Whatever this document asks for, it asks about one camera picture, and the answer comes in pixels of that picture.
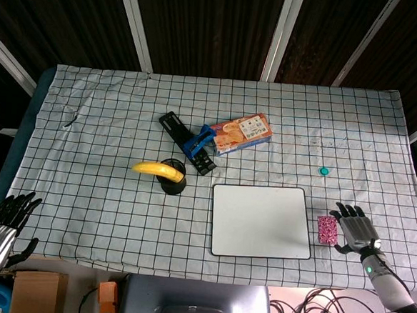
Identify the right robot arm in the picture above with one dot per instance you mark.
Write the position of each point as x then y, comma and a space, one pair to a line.
389, 283

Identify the orange biscuit box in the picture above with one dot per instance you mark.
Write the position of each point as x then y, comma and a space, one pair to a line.
242, 133

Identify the yellow banana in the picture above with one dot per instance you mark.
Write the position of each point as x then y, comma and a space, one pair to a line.
158, 171

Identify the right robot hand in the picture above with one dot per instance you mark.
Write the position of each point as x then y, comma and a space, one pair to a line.
358, 230

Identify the white rectangular board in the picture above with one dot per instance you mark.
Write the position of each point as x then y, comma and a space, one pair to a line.
260, 221

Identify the orange device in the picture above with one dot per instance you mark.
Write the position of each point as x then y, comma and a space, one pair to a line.
107, 300

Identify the checkered tablecloth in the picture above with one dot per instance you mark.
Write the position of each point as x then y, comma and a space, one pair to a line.
207, 170

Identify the pink patterned small packet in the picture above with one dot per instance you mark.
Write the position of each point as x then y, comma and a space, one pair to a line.
327, 229

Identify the black and blue tool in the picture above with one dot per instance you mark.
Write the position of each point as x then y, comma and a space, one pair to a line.
191, 144

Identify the teal round magnet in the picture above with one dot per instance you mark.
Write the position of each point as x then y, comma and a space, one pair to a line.
323, 170

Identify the black mesh pen holder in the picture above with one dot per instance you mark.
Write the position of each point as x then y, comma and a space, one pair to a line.
173, 178

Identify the cardboard box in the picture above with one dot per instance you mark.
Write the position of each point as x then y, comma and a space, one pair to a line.
38, 293

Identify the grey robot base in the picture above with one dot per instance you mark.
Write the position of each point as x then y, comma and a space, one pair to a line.
194, 304

